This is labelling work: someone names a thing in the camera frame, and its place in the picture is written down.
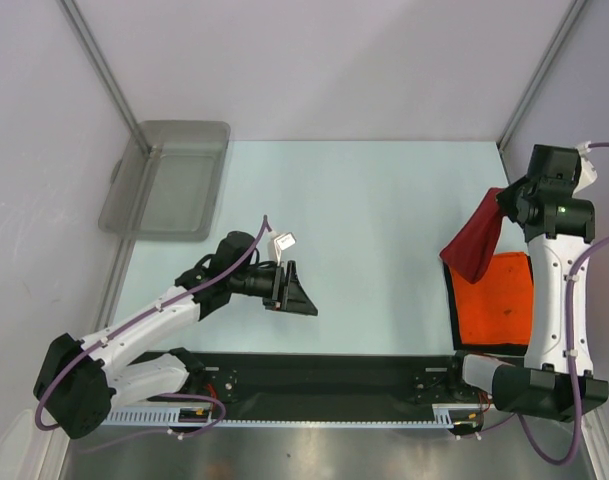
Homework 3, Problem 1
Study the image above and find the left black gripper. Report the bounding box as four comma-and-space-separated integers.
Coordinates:
229, 259, 316, 315

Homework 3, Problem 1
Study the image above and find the red t shirt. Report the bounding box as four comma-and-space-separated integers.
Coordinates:
439, 188, 505, 284

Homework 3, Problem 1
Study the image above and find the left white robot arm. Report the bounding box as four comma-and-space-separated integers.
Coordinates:
33, 225, 318, 439

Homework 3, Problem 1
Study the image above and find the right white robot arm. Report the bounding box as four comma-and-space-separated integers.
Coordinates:
444, 179, 609, 422

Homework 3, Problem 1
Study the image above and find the orange folded t shirt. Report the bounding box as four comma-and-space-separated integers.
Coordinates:
451, 251, 535, 346

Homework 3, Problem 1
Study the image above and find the clear plastic bin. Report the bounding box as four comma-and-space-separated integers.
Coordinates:
98, 120, 231, 242

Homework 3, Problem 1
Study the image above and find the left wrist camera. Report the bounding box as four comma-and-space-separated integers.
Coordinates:
267, 230, 297, 264

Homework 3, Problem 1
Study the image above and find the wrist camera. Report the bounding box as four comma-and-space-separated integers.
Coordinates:
526, 142, 598, 193
267, 230, 297, 264

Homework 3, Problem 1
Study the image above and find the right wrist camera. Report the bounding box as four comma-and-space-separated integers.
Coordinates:
526, 142, 598, 193

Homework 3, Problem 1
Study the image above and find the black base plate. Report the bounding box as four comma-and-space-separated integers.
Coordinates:
148, 349, 508, 424

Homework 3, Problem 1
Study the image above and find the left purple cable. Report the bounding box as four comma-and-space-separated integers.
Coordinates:
34, 214, 285, 451

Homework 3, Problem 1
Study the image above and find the purple cable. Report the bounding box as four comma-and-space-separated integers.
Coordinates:
34, 214, 285, 451
518, 141, 609, 466

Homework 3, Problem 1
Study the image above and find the white cable duct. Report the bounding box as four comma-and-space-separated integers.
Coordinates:
102, 405, 481, 430

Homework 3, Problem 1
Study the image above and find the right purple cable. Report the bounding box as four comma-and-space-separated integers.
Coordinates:
518, 141, 609, 466

